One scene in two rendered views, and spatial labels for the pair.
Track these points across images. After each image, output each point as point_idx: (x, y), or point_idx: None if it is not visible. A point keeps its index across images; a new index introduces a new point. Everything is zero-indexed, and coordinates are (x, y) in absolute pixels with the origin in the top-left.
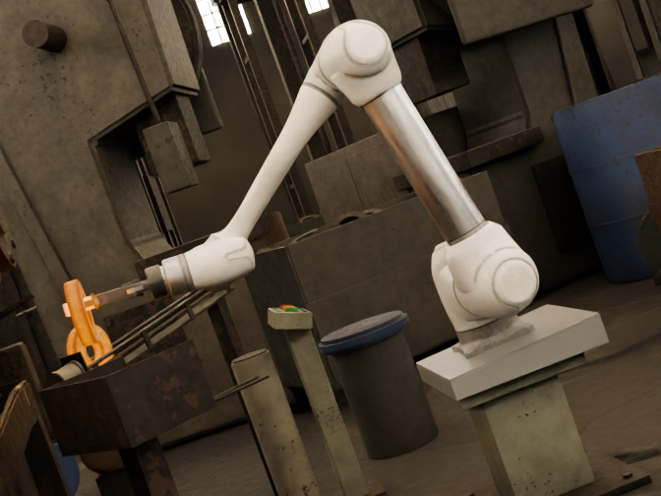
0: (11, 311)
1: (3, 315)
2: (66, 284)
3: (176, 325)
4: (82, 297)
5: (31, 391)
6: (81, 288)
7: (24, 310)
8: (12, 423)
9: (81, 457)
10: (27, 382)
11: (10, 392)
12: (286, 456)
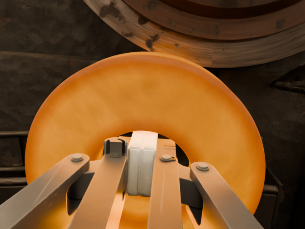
0: (291, 73)
1: (287, 74)
2: (107, 57)
3: None
4: (77, 125)
5: (267, 208)
6: (155, 100)
7: (288, 83)
8: (3, 197)
9: None
10: (279, 193)
11: (266, 182)
12: None
